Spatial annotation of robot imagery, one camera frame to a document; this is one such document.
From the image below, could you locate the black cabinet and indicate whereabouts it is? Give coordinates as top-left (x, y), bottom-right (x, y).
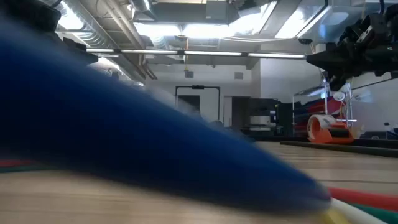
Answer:
top-left (231, 96), bottom-right (293, 136)

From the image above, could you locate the overhead light bar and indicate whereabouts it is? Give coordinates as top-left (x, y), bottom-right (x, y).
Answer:
top-left (86, 48), bottom-right (307, 60)

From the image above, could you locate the orange tape dispenser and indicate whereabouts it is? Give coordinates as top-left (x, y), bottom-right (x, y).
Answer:
top-left (307, 114), bottom-right (356, 144)

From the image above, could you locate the metal shelf rack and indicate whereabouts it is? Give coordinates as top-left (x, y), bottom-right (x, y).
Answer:
top-left (291, 79), bottom-right (358, 138)

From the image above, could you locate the black raceway cover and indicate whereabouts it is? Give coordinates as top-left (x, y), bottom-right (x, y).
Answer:
top-left (279, 140), bottom-right (398, 158)

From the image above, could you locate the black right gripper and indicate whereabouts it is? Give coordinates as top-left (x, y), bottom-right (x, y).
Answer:
top-left (306, 2), bottom-right (398, 91)

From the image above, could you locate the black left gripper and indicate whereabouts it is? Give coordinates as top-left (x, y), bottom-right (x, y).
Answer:
top-left (0, 0), bottom-right (100, 65)

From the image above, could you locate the black gate-shaped rig frame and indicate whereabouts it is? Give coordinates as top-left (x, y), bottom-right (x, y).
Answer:
top-left (175, 85), bottom-right (221, 123)

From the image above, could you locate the black metal table frame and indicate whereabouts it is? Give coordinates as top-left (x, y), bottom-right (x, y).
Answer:
top-left (245, 134), bottom-right (398, 149)

